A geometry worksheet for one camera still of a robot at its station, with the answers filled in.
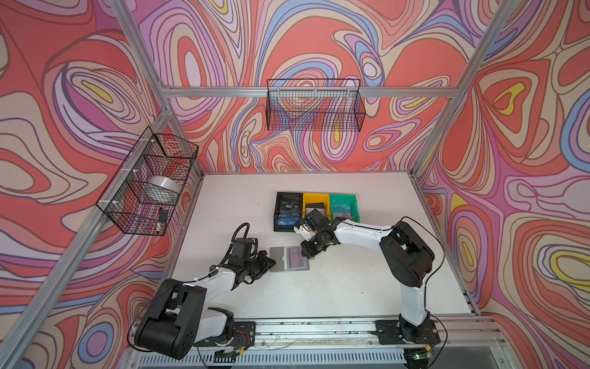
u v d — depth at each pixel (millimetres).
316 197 1017
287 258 904
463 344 720
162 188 699
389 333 731
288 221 990
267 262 885
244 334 730
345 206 1042
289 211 1042
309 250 819
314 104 960
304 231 846
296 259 886
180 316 429
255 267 767
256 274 796
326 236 690
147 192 715
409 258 508
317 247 803
